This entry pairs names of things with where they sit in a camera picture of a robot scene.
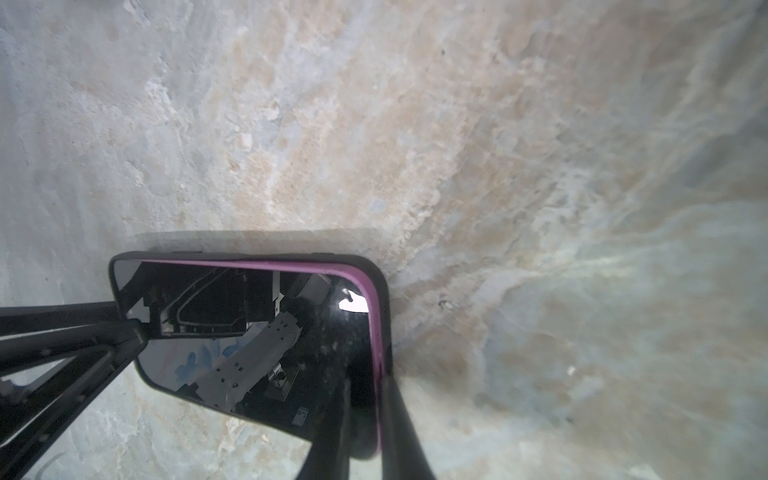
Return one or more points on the black phone case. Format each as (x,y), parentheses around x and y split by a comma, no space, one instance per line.
(387,312)

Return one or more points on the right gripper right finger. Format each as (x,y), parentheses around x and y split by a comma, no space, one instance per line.
(402,454)

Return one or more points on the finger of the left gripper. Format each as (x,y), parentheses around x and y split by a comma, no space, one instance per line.
(49,378)
(33,319)

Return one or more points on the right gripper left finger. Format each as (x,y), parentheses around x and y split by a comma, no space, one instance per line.
(329,455)

